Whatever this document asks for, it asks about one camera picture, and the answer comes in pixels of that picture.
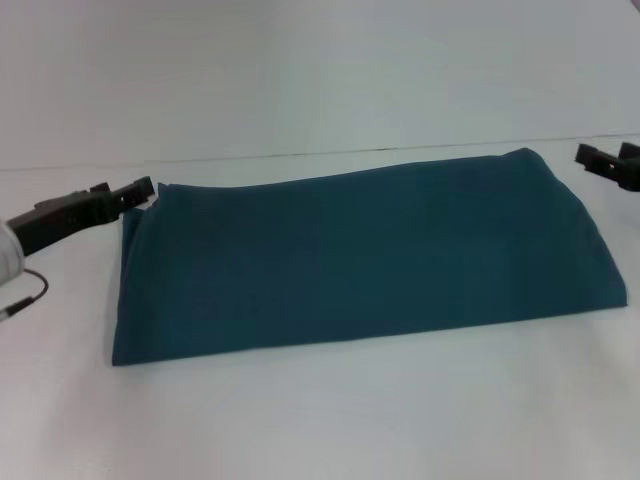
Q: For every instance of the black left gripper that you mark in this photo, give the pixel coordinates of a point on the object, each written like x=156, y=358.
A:
x=60, y=220

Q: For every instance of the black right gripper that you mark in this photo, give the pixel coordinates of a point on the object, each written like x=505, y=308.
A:
x=629, y=172

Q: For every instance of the teal blue printed t-shirt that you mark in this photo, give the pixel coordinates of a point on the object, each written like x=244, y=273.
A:
x=350, y=260

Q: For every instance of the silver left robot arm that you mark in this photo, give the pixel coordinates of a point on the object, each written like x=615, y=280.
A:
x=10, y=255

